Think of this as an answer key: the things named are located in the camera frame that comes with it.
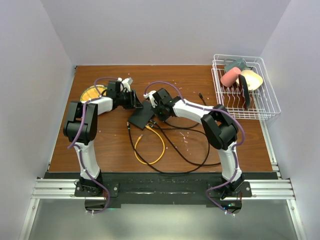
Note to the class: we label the grey-green mug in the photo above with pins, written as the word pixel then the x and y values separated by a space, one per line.
pixel 239 63

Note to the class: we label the yellow woven plate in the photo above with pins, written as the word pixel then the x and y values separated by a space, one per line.
pixel 92 92

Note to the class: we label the cream bowl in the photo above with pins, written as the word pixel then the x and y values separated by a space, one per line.
pixel 253 80

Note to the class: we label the aluminium frame rail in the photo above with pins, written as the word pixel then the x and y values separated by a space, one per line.
pixel 264 185

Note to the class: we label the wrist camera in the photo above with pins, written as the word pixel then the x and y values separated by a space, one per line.
pixel 150 96
pixel 125 84

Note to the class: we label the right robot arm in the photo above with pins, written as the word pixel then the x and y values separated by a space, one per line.
pixel 219 126

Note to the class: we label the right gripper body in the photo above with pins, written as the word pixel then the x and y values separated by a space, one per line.
pixel 162 106

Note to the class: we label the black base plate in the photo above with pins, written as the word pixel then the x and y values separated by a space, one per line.
pixel 152 188

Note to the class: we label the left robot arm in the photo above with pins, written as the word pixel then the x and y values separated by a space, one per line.
pixel 81 126

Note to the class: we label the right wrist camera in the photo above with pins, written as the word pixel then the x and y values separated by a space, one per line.
pixel 150 96

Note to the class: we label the black network switch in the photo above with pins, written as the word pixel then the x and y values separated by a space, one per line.
pixel 141 116

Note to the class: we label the white wire dish rack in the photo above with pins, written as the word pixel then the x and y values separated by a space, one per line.
pixel 264 103

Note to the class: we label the dark brown plate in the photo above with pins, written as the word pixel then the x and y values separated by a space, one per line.
pixel 246 94

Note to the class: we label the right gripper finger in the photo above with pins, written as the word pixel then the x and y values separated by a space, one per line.
pixel 157 111
pixel 163 116

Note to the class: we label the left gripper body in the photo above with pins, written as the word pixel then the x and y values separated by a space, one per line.
pixel 125 100

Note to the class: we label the black cable teal plugs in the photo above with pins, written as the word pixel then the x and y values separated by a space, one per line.
pixel 171 127

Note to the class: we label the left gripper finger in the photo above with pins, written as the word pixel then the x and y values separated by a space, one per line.
pixel 130 104
pixel 138 98

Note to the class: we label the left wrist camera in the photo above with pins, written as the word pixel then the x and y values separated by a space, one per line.
pixel 125 84

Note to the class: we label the pink cup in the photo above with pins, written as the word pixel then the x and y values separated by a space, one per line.
pixel 230 77

